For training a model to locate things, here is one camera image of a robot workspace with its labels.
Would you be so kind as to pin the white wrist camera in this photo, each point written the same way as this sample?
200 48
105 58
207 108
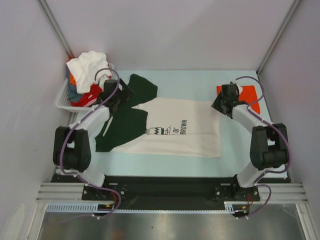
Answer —
101 79
239 87

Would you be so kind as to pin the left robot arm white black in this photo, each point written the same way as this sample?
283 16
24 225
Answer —
72 150

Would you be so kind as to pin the aluminium frame rail front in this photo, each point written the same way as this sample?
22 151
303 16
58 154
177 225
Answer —
297 192

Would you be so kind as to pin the left aluminium corner post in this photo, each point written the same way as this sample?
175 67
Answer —
48 14

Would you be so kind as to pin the grey blue garment in basket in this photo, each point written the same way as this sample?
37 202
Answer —
72 94

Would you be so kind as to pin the white slotted cable duct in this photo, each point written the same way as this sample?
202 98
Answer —
95 208

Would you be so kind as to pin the white t shirt in basket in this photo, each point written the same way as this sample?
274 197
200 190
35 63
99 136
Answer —
85 67

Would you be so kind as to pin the orange garment in basket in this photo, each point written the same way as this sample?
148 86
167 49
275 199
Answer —
72 80

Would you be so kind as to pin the aluminium corner post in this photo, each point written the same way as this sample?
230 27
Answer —
48 14
278 36

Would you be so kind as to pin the cream and green t shirt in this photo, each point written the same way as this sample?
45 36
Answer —
149 124

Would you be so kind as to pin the white plastic laundry basket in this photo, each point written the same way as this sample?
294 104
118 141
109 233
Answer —
63 103

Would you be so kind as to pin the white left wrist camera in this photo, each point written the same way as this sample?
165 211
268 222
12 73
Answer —
101 79

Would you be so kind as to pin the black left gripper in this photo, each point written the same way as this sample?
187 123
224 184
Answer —
125 93

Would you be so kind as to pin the red t shirt in basket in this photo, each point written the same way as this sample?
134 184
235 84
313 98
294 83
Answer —
89 98

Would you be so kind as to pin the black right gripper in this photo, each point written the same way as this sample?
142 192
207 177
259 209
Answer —
219 104

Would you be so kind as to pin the right aluminium corner post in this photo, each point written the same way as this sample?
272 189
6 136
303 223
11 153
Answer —
278 36

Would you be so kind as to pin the folded orange t shirt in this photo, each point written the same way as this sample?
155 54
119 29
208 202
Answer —
249 95

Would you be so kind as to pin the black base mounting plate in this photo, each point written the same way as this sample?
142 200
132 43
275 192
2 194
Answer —
142 193

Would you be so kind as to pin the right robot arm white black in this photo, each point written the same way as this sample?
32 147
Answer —
269 148

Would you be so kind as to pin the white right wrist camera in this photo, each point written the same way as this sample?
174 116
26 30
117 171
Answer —
239 87

